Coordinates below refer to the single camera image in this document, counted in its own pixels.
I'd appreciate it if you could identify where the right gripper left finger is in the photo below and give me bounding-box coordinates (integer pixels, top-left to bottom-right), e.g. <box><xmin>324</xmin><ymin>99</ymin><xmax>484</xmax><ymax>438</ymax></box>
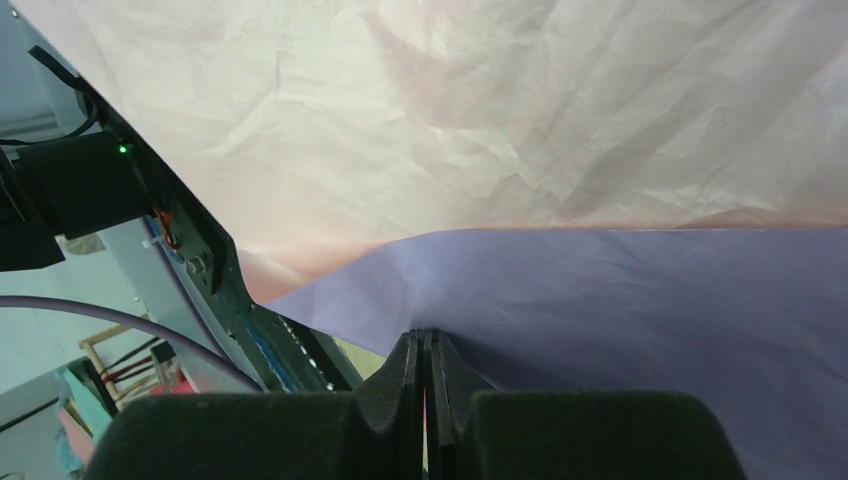
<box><xmin>85</xmin><ymin>330</ymin><xmax>423</xmax><ymax>479</ymax></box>

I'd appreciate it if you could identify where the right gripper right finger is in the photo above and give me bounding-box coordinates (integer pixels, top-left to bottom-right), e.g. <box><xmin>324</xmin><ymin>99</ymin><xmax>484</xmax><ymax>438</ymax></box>
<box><xmin>423</xmin><ymin>330</ymin><xmax>746</xmax><ymax>479</ymax></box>

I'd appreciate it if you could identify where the pink purple wrapping paper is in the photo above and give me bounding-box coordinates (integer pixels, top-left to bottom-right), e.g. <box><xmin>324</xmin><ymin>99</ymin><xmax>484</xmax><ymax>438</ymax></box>
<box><xmin>16</xmin><ymin>1</ymin><xmax>847</xmax><ymax>479</ymax></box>

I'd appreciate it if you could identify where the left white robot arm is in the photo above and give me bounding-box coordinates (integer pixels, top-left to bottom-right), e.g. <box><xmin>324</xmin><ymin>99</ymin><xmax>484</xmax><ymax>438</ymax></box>
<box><xmin>1</xmin><ymin>132</ymin><xmax>152</xmax><ymax>272</ymax></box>

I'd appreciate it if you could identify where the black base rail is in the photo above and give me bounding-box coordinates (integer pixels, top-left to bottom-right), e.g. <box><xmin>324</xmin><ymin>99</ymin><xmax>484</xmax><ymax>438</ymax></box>
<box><xmin>28</xmin><ymin>46</ymin><xmax>363</xmax><ymax>392</ymax></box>

